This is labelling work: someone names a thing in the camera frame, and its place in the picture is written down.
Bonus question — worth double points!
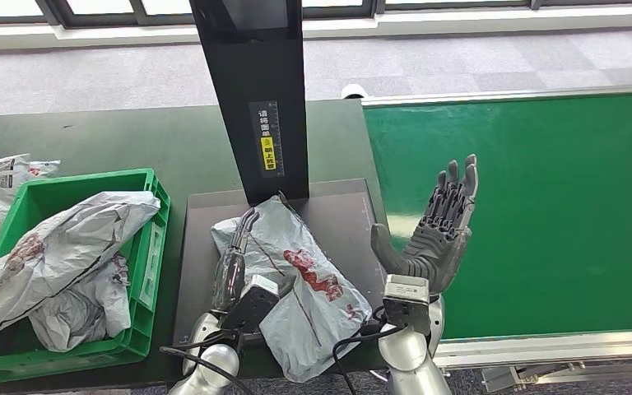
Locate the green conveyor belt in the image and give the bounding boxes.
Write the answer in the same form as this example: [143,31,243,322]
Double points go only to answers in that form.
[361,91,632,340]

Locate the long grey parcel red print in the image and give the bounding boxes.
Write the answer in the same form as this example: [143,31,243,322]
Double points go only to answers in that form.
[211,193,374,383]

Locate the grey parcel bag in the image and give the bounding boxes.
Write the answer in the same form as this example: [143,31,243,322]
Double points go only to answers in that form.
[28,253,132,353]

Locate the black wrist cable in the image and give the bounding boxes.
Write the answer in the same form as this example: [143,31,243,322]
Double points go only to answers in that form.
[159,327,254,395]
[331,304,404,395]

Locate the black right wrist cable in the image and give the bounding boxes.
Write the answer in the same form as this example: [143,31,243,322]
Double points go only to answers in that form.
[331,304,404,395]

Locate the dark green table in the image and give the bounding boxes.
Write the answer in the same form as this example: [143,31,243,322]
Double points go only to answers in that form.
[0,99,404,395]

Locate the black scanner column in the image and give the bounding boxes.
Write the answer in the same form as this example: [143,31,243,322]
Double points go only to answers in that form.
[188,0,310,206]

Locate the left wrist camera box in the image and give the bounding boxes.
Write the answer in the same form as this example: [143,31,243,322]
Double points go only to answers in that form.
[220,274,281,335]

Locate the clear crate label pocket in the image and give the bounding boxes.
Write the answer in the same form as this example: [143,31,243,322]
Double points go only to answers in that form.
[138,222,165,311]

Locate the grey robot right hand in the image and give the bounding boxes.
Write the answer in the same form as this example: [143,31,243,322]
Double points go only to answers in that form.
[370,154,480,295]

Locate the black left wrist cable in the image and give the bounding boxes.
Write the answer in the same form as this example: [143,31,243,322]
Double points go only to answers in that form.
[159,327,254,395]

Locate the black yellow column label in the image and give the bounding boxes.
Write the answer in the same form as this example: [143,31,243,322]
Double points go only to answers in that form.
[249,100,286,179]

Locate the black scanner base plate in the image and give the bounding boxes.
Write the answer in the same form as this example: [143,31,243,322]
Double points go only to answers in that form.
[173,179,399,350]

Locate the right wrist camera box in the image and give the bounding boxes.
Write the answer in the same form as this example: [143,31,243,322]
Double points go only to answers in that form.
[382,274,431,337]

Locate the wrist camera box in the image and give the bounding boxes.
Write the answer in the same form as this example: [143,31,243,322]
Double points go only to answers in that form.
[382,274,431,337]
[220,274,281,335]

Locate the green plastic crate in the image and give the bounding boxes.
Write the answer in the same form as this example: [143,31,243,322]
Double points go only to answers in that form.
[0,167,171,383]

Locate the aluminium conveyor frame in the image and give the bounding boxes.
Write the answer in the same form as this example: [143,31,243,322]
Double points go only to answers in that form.
[359,82,632,395]

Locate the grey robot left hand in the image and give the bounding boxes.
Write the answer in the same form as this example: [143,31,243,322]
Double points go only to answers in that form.
[211,207,261,314]

